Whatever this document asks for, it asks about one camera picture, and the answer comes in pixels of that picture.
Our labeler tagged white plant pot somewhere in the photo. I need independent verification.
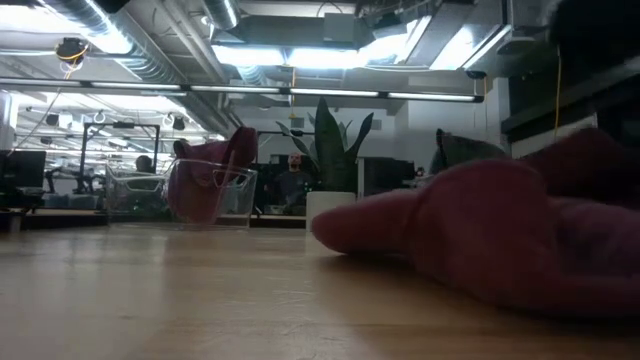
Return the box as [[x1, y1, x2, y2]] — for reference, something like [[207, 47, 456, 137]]
[[305, 190, 357, 232]]

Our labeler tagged person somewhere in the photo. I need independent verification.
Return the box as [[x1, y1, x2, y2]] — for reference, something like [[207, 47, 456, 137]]
[[269, 152, 317, 215], [133, 154, 155, 175]]

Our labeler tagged green snake plant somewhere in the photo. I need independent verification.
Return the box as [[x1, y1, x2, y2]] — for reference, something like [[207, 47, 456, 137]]
[[276, 97, 375, 194]]

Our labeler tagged black ceiling cable reel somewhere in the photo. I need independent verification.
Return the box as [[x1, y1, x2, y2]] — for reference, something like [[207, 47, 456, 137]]
[[54, 37, 91, 66]]

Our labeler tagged dark red towel pile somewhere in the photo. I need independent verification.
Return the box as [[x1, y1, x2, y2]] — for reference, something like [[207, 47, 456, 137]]
[[310, 127, 640, 321]]

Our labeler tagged black monitor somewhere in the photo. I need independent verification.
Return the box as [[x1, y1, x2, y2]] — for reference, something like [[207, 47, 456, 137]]
[[0, 149, 47, 190]]

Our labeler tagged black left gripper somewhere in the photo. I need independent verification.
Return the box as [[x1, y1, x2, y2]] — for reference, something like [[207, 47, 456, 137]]
[[547, 0, 640, 69]]

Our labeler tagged long ceiling light bar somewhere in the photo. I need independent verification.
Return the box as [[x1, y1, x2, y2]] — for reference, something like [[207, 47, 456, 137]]
[[0, 77, 485, 104]]

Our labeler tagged maroon cap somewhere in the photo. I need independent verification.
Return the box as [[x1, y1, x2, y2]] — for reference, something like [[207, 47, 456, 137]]
[[166, 126, 259, 225]]

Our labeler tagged clear plastic bin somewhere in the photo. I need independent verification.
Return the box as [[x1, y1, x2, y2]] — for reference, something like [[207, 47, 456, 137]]
[[103, 158, 259, 230]]

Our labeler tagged black station frame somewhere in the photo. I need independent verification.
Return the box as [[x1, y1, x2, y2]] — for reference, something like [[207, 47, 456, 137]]
[[81, 122, 161, 169]]

